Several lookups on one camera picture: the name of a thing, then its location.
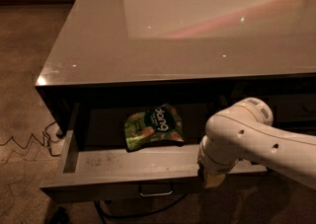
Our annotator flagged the dark cabinet with glossy top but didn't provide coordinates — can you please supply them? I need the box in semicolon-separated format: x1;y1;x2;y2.
37;0;316;131

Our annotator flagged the thin black zigzag cable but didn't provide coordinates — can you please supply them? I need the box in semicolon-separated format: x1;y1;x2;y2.
0;120;63;157

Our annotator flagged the green snack bag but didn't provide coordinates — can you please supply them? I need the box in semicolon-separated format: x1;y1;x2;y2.
124;104;185;151

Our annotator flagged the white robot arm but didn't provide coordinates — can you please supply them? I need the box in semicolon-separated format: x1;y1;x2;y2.
198;98;316;189

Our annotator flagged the thick black floor cable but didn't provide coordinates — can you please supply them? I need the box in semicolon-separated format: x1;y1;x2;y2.
93;192;189;224

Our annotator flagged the dark object on floor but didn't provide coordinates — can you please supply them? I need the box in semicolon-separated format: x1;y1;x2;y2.
45;207;71;224

